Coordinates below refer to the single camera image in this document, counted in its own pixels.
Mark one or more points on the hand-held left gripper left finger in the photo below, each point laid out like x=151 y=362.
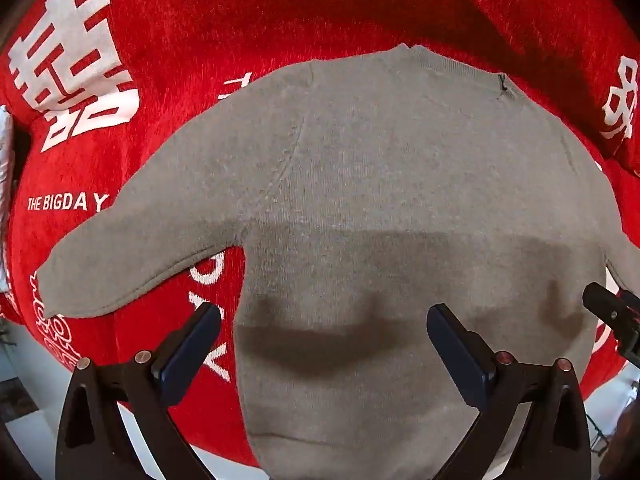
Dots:
x=192 y=355

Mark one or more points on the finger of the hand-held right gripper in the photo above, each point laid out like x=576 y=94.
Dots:
x=612 y=312

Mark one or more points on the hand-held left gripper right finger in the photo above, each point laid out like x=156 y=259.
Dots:
x=457 y=355

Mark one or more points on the grey knit sweater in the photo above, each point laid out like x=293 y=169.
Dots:
x=380 y=200

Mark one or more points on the red printed blanket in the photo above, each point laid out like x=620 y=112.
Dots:
x=210 y=35

